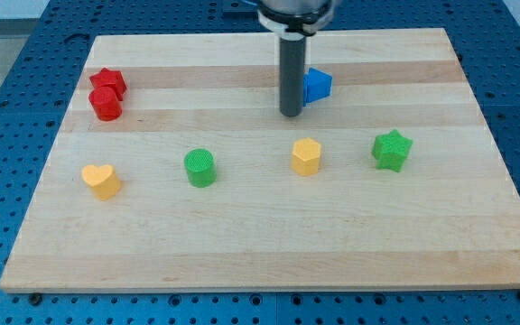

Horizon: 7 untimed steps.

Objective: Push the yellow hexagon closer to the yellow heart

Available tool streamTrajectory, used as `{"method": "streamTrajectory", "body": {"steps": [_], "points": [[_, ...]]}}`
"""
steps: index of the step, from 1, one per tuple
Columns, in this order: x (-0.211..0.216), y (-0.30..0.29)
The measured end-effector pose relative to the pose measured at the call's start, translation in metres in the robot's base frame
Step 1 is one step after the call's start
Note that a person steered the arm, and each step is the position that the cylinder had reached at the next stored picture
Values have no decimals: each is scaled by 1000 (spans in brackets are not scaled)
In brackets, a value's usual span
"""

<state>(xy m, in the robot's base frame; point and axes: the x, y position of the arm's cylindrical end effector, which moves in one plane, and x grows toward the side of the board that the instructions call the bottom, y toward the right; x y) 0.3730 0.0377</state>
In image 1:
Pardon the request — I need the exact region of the red star block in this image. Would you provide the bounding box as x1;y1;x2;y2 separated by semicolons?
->
89;68;127;101

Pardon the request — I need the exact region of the yellow hexagon block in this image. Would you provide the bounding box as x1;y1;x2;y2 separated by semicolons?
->
291;138;321;176

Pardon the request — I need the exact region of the blue triangular block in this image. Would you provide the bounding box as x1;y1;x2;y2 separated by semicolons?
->
303;68;332;106

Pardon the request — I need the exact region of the silver white robot wrist flange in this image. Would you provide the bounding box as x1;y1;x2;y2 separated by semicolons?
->
257;0;335;37

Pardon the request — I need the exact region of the yellow heart block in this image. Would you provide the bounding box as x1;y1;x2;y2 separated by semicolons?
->
81;164;122;200

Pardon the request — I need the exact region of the green star block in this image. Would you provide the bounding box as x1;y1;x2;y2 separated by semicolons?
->
372;129;413;172

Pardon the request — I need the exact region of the red cylinder block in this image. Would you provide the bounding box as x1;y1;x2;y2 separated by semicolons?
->
88;87;123;121

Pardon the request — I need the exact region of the light wooden board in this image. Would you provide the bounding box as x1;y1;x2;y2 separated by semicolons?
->
0;28;520;293

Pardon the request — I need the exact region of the green cylinder block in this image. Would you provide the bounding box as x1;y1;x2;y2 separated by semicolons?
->
184;148;217;188

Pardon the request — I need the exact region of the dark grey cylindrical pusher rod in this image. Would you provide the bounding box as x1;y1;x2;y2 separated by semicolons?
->
279;38;306;117

